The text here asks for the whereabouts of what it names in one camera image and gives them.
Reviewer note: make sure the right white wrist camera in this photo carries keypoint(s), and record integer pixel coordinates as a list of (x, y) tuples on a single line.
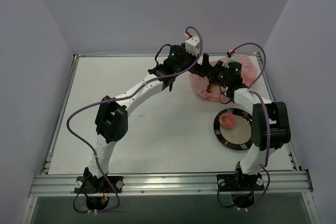
[(232, 56)]

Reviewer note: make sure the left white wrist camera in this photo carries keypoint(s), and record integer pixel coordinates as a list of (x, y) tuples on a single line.
[(193, 45)]

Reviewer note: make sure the pink fake peach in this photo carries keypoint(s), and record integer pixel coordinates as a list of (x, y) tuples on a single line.
[(227, 120)]

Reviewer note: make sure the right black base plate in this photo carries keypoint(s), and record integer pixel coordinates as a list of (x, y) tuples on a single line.
[(232, 182)]

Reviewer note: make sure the black rimmed ceramic plate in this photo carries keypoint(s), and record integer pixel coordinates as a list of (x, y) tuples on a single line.
[(239, 138)]

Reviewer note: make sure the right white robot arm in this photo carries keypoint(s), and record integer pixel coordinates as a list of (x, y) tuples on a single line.
[(270, 128)]

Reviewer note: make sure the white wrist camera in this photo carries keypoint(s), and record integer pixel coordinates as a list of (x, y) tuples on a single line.
[(193, 45), (232, 56)]

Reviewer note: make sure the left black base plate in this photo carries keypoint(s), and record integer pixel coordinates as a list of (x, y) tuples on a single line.
[(92, 185)]

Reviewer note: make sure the aluminium front rail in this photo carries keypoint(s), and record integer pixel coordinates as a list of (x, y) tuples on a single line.
[(169, 184)]

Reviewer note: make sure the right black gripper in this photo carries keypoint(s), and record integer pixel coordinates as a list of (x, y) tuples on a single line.
[(213, 72)]

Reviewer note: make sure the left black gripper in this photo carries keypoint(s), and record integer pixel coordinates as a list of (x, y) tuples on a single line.
[(205, 64)]

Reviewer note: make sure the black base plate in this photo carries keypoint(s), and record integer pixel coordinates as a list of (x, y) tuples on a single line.
[(92, 185), (232, 182)]

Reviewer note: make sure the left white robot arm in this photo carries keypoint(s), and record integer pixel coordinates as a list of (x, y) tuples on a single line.
[(112, 116)]

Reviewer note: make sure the pink plastic bag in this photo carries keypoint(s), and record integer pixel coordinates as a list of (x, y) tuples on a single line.
[(204, 88)]

